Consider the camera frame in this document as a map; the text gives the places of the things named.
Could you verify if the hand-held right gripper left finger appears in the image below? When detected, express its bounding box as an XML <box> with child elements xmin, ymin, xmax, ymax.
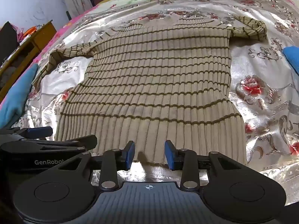
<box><xmin>58</xmin><ymin>141</ymin><xmax>136</xmax><ymax>191</ymax></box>

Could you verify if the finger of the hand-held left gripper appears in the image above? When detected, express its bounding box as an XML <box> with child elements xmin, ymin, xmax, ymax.
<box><xmin>0</xmin><ymin>135</ymin><xmax>98</xmax><ymax>156</ymax></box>
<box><xmin>0</xmin><ymin>126</ymin><xmax>54</xmax><ymax>139</ymax></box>

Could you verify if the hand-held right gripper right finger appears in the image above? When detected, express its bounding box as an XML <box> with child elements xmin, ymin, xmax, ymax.
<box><xmin>164</xmin><ymin>140</ymin><xmax>243</xmax><ymax>191</ymax></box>

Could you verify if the beige striped ribbed sweater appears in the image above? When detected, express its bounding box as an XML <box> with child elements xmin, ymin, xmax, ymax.
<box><xmin>32</xmin><ymin>14</ymin><xmax>268</xmax><ymax>167</ymax></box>

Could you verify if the blue cloth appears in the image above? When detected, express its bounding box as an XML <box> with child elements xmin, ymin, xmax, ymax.
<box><xmin>0</xmin><ymin>64</ymin><xmax>39</xmax><ymax>129</ymax></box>
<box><xmin>282</xmin><ymin>46</ymin><xmax>299</xmax><ymax>75</ymax></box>

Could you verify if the wooden cabinet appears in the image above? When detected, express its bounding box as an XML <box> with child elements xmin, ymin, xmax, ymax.
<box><xmin>0</xmin><ymin>20</ymin><xmax>57</xmax><ymax>95</ymax></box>

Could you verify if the dark object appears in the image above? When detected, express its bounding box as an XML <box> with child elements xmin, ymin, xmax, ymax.
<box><xmin>0</xmin><ymin>21</ymin><xmax>21</xmax><ymax>62</ymax></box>

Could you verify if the orange item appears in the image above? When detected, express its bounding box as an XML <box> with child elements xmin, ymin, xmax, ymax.
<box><xmin>23</xmin><ymin>25</ymin><xmax>38</xmax><ymax>38</ymax></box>

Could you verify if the silver floral satin bedspread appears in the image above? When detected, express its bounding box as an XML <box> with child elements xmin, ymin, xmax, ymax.
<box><xmin>14</xmin><ymin>0</ymin><xmax>299</xmax><ymax>206</ymax></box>

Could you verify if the pink floral blanket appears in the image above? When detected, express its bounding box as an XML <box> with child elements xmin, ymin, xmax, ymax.
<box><xmin>0</xmin><ymin>0</ymin><xmax>299</xmax><ymax>122</ymax></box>

